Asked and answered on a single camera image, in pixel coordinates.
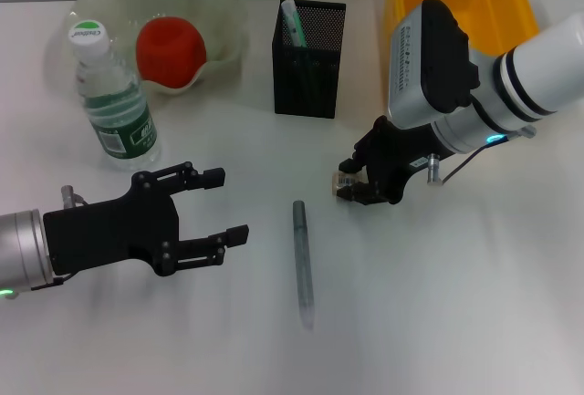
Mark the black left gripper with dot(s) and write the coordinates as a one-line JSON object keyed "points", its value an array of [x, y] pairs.
{"points": [[109, 235]]}

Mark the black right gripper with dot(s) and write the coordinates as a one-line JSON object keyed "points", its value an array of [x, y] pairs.
{"points": [[397, 158]]}

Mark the beige eraser with barcode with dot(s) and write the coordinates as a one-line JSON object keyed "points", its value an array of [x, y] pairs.
{"points": [[347, 179]]}

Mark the clear green-label water bottle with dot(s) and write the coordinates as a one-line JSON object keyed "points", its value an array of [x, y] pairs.
{"points": [[114, 94]]}

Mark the orange fruit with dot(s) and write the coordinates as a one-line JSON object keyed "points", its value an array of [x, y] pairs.
{"points": [[171, 53]]}

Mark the green pen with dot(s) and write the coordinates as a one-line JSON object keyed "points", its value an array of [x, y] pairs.
{"points": [[292, 21]]}

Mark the grey pen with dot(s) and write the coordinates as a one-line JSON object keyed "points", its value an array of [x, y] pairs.
{"points": [[302, 258]]}

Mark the black mesh pen holder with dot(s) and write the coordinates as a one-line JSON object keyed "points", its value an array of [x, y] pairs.
{"points": [[308, 80]]}

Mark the pale green glass fruit plate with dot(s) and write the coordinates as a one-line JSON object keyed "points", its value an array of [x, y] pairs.
{"points": [[214, 25]]}

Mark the silver plug on left gripper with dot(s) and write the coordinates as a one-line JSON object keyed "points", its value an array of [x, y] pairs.
{"points": [[68, 195]]}

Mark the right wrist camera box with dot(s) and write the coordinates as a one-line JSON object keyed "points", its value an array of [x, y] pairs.
{"points": [[424, 62]]}

